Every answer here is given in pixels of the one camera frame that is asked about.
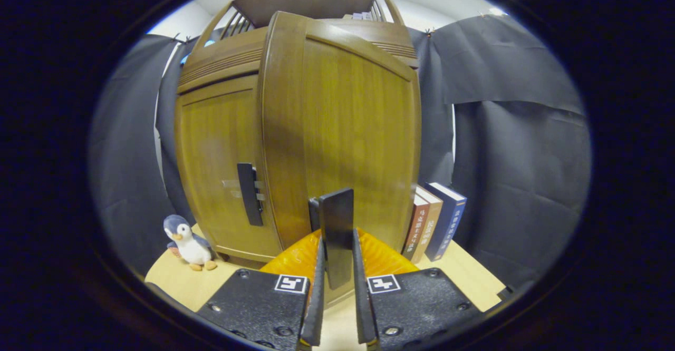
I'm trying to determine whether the wooden double-door shoe cabinet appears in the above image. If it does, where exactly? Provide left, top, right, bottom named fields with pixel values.
left=174, top=0, right=422, bottom=267

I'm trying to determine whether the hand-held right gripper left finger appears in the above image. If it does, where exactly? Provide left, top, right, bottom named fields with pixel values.
left=198, top=230, right=325, bottom=351

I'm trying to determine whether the dark blue book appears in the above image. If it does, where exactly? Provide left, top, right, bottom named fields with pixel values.
left=425, top=182, right=467, bottom=262

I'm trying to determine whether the black door handle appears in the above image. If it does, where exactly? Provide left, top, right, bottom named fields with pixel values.
left=237, top=162, right=264, bottom=227
left=308, top=188, right=355, bottom=291

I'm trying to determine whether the wooden cabinet door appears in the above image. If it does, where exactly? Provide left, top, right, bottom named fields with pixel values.
left=258, top=11, right=422, bottom=309
left=174, top=74, right=283, bottom=263

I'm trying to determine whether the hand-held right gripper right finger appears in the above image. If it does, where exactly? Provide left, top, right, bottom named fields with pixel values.
left=352, top=228, right=483, bottom=351

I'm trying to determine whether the tan book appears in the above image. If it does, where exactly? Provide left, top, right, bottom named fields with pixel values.
left=411, top=185, right=443, bottom=265

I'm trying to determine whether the penguin plush toy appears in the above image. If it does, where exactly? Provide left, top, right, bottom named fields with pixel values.
left=163, top=214, right=218, bottom=271

